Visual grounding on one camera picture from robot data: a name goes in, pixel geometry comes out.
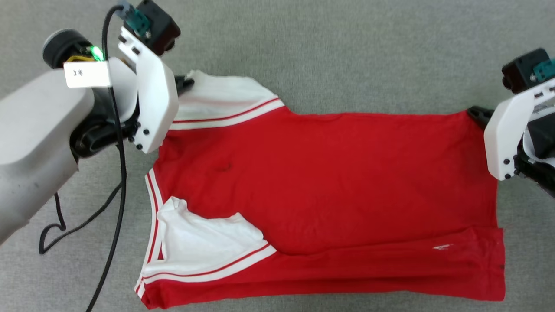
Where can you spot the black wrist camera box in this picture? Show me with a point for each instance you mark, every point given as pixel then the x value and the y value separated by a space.
pixel 160 26
pixel 520 71

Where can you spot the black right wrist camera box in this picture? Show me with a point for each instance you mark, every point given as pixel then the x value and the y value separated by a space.
pixel 520 71

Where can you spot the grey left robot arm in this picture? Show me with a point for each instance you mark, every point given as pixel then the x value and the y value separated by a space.
pixel 34 143

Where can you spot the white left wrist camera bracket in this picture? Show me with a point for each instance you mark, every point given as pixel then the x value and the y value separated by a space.
pixel 156 95

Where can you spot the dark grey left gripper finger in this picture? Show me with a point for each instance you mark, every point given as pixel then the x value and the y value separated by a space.
pixel 184 84

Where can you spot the red and white shirt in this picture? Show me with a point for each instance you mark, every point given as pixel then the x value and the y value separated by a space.
pixel 338 173

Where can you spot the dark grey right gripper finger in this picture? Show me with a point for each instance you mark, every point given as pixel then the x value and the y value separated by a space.
pixel 480 115

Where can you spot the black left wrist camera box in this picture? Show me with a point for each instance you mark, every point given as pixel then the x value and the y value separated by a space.
pixel 160 26

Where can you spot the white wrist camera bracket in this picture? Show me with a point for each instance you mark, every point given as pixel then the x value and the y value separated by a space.
pixel 156 95
pixel 505 134

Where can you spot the white paper label tag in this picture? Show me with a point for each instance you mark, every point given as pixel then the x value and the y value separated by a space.
pixel 86 74

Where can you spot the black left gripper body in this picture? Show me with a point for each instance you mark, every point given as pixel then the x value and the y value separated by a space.
pixel 104 130

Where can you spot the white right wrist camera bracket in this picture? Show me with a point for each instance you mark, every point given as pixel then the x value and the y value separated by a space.
pixel 505 134

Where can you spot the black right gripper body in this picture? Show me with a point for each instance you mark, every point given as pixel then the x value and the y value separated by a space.
pixel 540 147

